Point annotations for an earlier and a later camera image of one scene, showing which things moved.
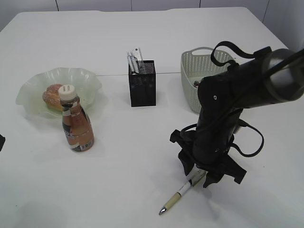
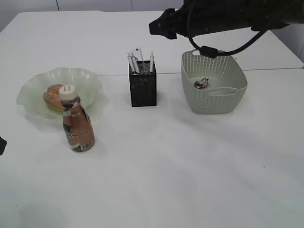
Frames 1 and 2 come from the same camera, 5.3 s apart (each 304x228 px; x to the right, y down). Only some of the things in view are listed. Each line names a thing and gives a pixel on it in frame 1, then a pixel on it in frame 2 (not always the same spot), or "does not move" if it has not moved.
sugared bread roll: x=51 y=97 does not move
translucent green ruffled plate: x=30 y=96 does not move
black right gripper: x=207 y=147 to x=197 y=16
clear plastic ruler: x=137 y=53 does not move
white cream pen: x=194 y=181 to x=151 y=62
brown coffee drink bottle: x=77 y=127 does not move
